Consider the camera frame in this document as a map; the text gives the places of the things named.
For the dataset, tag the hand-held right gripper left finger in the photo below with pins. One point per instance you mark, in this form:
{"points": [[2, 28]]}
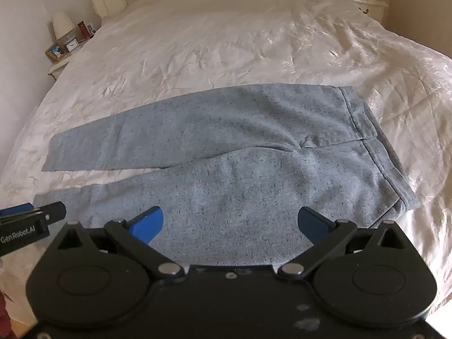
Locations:
{"points": [[148, 225]]}

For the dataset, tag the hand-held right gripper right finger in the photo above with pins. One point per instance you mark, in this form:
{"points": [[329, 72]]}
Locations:
{"points": [[312, 224]]}

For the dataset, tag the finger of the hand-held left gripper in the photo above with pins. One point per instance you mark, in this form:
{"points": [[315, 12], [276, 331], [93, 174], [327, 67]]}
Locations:
{"points": [[16, 210], [53, 212]]}

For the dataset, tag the grey pants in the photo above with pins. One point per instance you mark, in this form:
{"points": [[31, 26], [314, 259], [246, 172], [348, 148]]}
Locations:
{"points": [[247, 169]]}

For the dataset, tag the dark red cloth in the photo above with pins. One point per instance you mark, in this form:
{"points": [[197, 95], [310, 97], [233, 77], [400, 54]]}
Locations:
{"points": [[5, 314]]}

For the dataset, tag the cream nightstand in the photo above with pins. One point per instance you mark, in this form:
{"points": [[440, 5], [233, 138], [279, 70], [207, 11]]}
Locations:
{"points": [[370, 5], [60, 64]]}

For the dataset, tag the red box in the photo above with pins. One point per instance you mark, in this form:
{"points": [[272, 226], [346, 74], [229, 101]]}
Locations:
{"points": [[83, 29]]}

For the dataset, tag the small white gadget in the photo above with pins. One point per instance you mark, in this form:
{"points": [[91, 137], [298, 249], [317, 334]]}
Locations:
{"points": [[92, 29]]}

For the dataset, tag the white table lamp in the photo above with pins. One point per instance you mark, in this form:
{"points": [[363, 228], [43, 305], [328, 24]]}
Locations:
{"points": [[63, 23]]}

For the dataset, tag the cream satin bedspread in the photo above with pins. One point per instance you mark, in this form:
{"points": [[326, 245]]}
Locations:
{"points": [[212, 42]]}

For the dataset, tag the wooden photo frame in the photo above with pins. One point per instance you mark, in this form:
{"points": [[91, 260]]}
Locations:
{"points": [[55, 51]]}

